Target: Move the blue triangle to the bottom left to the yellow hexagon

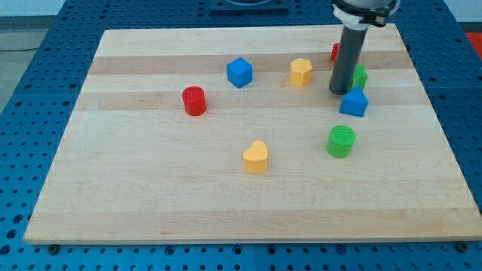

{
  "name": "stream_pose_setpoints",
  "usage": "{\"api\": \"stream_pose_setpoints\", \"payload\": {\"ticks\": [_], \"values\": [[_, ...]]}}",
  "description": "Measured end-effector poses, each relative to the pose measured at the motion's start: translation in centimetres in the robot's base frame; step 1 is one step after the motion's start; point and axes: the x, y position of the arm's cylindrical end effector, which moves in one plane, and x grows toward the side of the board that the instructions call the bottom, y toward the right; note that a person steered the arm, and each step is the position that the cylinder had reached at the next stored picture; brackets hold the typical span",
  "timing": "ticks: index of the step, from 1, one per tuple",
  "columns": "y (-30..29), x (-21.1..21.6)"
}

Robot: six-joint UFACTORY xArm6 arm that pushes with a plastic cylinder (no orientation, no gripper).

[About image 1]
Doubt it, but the yellow heart block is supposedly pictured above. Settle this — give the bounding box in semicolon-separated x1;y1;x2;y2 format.
243;140;268;174

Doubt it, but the red block behind pusher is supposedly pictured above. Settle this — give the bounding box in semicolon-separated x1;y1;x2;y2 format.
330;43;340;62

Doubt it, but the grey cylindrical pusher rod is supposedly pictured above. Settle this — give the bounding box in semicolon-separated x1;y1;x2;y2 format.
329;26;368;95

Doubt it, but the green star block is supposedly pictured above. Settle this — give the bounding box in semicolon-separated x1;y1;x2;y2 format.
350;65;369;90

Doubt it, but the green cylinder block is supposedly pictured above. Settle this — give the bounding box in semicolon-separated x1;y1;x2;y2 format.
326;125;356;158

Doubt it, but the red cylinder block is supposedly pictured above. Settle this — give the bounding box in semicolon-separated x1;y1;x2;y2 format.
182;86;207;116

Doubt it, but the yellow hexagon block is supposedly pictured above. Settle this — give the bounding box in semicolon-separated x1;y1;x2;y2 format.
289;58;313;87

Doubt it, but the blue triangle block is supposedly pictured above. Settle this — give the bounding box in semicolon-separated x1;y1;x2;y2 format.
338;87;369;117

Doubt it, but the light wooden board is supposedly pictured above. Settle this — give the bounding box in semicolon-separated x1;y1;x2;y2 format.
24;24;481;245

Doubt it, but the blue cube block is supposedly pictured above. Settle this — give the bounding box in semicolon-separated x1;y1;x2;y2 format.
227;57;253;89

